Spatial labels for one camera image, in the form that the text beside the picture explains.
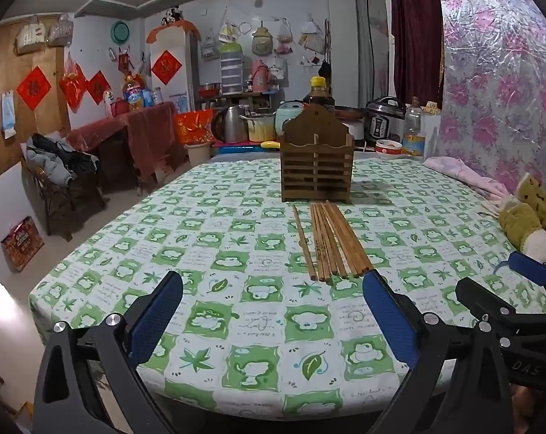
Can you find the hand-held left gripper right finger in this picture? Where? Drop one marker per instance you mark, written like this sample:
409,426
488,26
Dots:
388,316

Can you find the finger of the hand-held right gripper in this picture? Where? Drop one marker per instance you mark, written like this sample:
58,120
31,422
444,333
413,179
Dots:
485,300
528,267

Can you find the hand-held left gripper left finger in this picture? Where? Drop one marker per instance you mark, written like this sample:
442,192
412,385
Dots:
157,312

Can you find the bundle of wooden chopsticks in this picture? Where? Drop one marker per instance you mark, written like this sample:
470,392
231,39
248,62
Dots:
331,244

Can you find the long wooden chopstick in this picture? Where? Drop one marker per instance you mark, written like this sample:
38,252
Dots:
301,242

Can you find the wooden slatted chopstick holder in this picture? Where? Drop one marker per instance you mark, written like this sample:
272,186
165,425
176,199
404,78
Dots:
318,167

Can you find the green plush toy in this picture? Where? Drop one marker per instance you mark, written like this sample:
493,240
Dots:
525,217

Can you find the green patterned tablecloth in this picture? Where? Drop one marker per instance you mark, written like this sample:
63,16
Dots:
254,316

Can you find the pink floral cloth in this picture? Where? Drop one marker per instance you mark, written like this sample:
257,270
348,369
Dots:
462,174

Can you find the wooden chair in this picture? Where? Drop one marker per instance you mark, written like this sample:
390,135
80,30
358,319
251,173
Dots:
60,203

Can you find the red cardboard box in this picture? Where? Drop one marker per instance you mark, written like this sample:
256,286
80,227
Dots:
23,244

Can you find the beige plastic bucket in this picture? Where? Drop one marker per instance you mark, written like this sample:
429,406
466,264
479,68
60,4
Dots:
198,153

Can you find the white paper bag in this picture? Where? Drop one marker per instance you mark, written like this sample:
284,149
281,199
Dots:
433,131

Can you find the white red-rimmed bowl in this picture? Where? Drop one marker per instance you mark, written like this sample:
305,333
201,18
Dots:
389,148

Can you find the clear plastic oil bottle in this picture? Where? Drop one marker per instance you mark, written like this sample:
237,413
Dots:
413,131

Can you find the red-covered side table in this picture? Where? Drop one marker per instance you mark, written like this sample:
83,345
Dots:
142,131

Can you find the pile of dark clothes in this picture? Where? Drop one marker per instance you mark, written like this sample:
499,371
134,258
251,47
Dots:
60,158

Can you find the blue plastic tray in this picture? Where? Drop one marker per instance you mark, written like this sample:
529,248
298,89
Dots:
241,150

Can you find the red gift box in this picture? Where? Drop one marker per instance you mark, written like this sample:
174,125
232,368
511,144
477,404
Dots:
194,127

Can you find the pink floral plastic sheet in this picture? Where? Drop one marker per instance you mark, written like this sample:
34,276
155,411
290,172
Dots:
503,77

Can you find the black electric pressure cooker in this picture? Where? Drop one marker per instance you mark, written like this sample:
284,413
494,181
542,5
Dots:
383,120

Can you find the steel electric kettle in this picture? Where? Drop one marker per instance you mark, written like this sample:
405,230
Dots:
231,124

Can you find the brown frying pan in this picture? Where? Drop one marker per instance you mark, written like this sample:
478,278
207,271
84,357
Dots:
349,113

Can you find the cream cooking pot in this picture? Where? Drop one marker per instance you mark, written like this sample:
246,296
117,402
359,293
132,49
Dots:
259,129

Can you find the blue white tin can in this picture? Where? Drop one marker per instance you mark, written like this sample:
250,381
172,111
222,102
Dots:
147,99
157,96

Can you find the white refrigerator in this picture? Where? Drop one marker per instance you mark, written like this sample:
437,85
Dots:
182,95

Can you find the yellow cooking oil jug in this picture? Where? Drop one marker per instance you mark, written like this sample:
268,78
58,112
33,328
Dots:
133,95

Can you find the pale green rice cooker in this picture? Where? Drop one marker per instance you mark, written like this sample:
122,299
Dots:
288,117

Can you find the red basin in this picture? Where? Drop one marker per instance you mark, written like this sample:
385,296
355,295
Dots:
209,90

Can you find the dark soy sauce bottle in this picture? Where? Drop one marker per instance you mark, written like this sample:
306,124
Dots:
319,95

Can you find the red diamond paper poster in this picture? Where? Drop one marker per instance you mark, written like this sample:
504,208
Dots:
166,68
33,88
98,87

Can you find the pack of blue face masks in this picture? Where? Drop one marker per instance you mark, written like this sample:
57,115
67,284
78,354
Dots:
8,115

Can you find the stacked grey food container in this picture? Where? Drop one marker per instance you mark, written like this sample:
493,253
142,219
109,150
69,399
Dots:
231,70

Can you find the pink thermos flask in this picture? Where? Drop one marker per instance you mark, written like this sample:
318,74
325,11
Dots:
258,77

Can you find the dark red curtain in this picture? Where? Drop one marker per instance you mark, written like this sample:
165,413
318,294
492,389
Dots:
415,36

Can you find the white printed tote bag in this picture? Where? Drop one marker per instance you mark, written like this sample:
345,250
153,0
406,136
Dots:
278,71

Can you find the orange cloth cover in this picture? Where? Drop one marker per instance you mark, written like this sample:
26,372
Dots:
173,30

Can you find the green round plate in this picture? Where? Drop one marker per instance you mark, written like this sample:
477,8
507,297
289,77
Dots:
120,30

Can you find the hanging white plastic bag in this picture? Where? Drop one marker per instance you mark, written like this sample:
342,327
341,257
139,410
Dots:
311,36

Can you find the hanging bag yellow contents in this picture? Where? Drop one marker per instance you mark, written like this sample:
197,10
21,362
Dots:
227,29

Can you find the panda plush toy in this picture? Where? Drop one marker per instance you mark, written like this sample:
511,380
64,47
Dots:
170,16

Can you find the hanging bag red contents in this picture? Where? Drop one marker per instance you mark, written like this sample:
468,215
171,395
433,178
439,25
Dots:
284,38

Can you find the hanging white mesh bag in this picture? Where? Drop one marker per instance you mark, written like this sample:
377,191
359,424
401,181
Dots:
60,30
29,36

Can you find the brown wall board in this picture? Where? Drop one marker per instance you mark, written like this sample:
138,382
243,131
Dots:
15,144

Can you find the beige pot-shaped wall hanging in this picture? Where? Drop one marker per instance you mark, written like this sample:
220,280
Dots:
261,40

